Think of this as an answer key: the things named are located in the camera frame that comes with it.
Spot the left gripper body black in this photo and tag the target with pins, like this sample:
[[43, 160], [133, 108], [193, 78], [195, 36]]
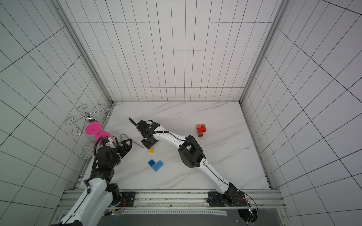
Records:
[[120, 152]]

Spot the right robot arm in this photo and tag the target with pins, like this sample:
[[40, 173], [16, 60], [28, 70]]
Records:
[[192, 156]]

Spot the dark blue lego brick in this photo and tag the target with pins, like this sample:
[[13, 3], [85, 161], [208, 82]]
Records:
[[151, 163]]

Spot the aluminium mounting rail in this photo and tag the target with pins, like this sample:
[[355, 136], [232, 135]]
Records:
[[143, 199]]

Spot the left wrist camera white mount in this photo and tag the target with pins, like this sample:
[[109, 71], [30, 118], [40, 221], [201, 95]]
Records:
[[110, 142]]

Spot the silver wire cup rack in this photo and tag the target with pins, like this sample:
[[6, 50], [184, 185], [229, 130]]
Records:
[[98, 114]]

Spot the light blue lego brick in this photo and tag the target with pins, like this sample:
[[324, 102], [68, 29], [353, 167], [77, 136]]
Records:
[[157, 166]]

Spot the long red lego brick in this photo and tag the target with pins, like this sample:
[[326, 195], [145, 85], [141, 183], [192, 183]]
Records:
[[202, 130]]

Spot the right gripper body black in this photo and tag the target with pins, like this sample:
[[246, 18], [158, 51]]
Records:
[[142, 130]]

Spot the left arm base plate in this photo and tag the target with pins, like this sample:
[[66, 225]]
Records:
[[123, 199]]

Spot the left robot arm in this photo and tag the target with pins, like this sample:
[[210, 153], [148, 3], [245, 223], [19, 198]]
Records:
[[99, 193]]

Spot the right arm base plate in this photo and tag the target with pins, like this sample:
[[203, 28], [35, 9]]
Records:
[[216, 199]]

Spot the patterned white mug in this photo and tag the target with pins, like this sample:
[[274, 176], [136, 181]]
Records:
[[87, 151]]

